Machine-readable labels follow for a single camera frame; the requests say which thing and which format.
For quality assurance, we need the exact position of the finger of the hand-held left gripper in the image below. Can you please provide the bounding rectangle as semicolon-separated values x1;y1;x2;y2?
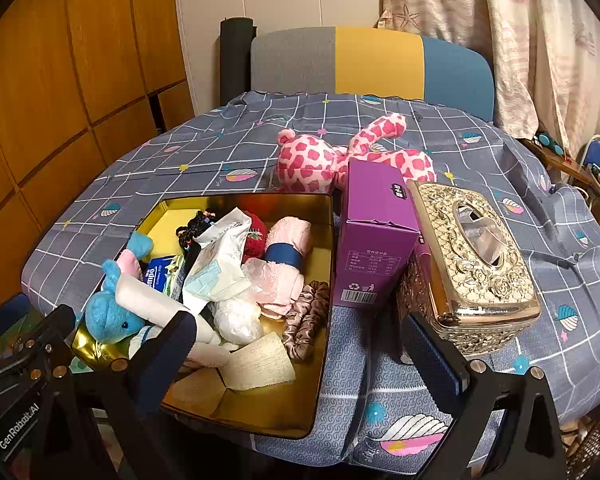
26;304;77;368

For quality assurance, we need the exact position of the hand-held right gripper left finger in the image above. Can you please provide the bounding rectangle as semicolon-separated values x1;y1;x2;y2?
72;310;198;480

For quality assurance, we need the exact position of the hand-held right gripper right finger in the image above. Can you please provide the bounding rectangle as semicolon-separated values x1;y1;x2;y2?
401;311;569;480

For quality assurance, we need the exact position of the white bandage roll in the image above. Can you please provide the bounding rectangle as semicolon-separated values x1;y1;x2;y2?
116;275;241;367

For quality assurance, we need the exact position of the clear plastic bag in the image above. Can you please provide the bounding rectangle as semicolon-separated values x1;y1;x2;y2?
211;296;264;347

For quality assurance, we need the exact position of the blue tissue pack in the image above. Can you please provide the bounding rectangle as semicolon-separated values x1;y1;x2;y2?
142;254;189;299

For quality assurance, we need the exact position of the beige bandage roll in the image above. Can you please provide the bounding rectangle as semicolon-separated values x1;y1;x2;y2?
217;332;297;392

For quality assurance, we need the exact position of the white tissue packet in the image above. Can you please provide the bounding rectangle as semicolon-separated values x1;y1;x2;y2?
181;207;254;317

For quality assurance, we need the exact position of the gold metal tin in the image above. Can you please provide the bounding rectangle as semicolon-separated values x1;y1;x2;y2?
71;192;335;441

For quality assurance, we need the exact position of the brown satin scrunchie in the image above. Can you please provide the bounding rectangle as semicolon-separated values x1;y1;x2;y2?
281;281;331;364

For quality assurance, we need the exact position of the pink towel with blue band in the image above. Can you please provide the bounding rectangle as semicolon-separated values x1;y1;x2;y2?
242;217;315;319

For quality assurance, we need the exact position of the grey checked tablecloth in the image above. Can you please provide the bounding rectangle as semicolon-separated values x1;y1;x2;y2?
20;91;600;467

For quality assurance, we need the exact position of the golden ornate tissue box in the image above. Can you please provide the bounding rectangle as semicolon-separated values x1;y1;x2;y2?
395;181;542;362

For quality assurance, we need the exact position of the red knitted strawberry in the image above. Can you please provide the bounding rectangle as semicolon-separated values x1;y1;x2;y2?
236;209;269;264

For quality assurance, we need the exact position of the purple cardboard box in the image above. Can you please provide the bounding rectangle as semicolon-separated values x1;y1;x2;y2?
332;158;422;310

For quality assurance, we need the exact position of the wicker basket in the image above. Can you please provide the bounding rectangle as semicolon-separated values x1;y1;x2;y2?
564;402;600;480

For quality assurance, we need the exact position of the wooden wardrobe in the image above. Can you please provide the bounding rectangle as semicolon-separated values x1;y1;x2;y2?
0;0;197;313

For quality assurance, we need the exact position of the pink spotted plush toy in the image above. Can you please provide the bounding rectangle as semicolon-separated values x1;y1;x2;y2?
276;113;437;194

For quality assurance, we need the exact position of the wooden side desk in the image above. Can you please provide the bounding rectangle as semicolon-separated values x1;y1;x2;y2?
521;130;600;233

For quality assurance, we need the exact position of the blue metal chair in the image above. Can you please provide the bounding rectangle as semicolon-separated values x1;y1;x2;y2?
579;135;600;172

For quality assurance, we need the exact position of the black rolled mat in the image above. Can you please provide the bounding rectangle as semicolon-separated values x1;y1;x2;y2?
219;17;257;107

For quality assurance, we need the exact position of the grey yellow blue chair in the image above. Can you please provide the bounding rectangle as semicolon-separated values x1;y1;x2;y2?
250;26;496;122

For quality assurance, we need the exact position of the printed cream curtain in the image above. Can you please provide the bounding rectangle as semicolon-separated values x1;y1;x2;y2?
379;0;600;157

